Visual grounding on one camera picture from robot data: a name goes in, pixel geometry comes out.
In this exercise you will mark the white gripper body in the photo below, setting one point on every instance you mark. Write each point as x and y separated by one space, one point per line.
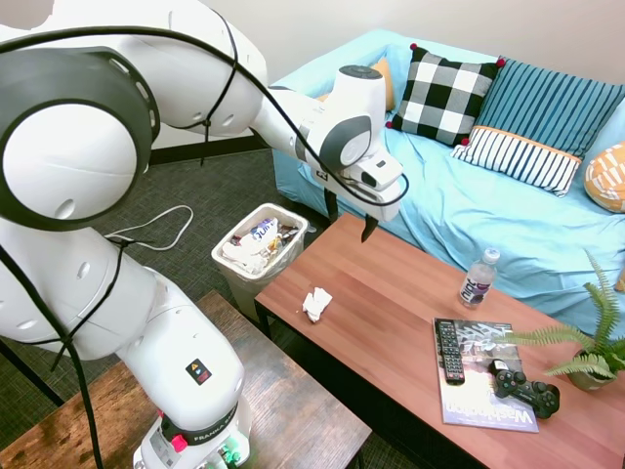
386 205

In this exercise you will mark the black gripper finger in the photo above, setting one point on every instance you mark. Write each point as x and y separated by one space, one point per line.
332 205
369 227

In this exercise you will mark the white tissue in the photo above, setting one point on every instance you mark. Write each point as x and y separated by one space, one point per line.
316 303

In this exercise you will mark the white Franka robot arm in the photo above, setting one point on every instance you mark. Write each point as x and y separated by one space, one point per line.
195 342

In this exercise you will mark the crumpled white plastic trash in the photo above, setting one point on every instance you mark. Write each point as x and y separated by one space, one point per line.
241 256

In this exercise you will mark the white trash bin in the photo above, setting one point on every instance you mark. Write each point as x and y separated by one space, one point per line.
244 293

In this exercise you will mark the purple white wrapper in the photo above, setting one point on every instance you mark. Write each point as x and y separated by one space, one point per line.
263 229

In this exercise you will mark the sofa with blue cover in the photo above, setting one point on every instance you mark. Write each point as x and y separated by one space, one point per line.
464 205

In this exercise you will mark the reddish wooden coffee table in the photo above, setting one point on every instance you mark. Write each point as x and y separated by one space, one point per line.
381 312

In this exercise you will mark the black white checkered pillow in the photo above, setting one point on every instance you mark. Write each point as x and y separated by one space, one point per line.
439 98

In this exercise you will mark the clear purple label bottle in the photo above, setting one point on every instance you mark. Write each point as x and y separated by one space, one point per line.
476 285

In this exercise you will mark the plain yellow pillow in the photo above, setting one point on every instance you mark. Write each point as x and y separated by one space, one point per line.
387 83

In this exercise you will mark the white navy striped pillow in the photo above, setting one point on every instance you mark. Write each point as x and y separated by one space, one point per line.
522 161

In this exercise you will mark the black tv remote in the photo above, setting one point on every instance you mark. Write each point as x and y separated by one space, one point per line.
450 352

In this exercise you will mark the blue striped pillow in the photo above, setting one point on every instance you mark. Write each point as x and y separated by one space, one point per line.
547 107

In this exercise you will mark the small black box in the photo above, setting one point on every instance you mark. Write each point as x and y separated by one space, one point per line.
498 366

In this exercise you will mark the rustic wooden robot stand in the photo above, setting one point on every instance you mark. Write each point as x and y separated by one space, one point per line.
293 400

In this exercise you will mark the Washington magazine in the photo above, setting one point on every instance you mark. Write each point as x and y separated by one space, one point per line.
469 396

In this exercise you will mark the green fern plant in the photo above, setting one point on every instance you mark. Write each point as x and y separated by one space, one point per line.
552 336

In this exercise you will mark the orange white patterned pillow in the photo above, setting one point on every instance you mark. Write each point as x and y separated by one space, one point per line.
608 178

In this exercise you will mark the black game controller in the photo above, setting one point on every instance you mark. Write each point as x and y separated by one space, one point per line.
525 388

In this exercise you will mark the tan cushion corner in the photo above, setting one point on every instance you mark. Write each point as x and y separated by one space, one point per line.
621 281

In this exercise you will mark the beige plant pot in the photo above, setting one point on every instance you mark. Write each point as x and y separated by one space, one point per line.
583 378

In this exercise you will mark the black floor strip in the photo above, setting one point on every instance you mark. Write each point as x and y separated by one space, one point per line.
31 373

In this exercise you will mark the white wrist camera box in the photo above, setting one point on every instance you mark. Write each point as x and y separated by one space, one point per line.
378 168

